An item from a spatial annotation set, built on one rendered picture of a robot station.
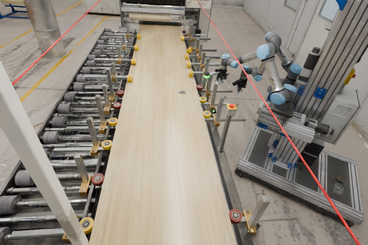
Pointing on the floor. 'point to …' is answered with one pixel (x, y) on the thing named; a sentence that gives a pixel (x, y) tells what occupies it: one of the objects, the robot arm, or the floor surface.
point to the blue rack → (12, 9)
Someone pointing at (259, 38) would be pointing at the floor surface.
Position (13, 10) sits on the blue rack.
